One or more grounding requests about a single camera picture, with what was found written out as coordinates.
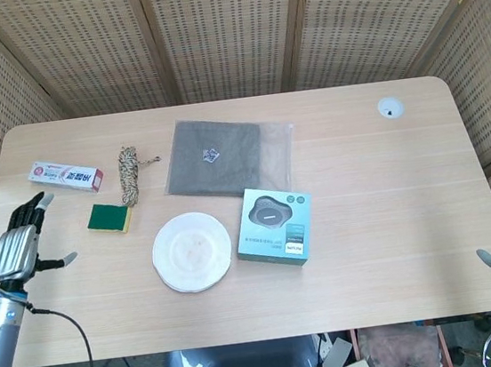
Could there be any white stained plate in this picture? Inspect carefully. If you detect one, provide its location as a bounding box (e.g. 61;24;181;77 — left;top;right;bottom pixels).
147;207;237;299

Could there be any grey cloth in plastic bag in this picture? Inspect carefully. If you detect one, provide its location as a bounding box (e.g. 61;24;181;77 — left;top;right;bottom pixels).
155;105;303;209

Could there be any yellow black rope bundle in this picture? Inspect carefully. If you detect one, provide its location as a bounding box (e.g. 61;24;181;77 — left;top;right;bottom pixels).
113;141;169;209

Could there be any woven bamboo folding screen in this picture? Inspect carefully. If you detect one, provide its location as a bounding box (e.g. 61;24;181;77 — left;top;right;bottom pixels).
0;0;491;240

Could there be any green yellow sponge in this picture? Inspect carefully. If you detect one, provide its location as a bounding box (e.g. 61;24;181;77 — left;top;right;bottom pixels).
84;198;137;238

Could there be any teal Philips speaker box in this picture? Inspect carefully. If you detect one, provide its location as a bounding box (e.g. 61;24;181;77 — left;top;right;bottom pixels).
229;180;321;275

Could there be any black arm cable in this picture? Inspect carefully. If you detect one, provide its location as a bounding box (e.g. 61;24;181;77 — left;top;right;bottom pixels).
24;295;97;367

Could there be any pink fabric bundle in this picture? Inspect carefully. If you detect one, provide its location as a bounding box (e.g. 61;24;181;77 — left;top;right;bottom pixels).
357;319;445;367

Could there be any white round cable grommet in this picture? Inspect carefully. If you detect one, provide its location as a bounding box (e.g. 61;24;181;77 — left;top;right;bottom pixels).
375;95;406;122

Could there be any white red toothpaste box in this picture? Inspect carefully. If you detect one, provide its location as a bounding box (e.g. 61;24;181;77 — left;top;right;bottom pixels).
23;152;109;203

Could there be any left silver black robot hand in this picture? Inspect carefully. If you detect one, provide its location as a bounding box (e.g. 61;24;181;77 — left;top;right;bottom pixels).
0;188;81;287

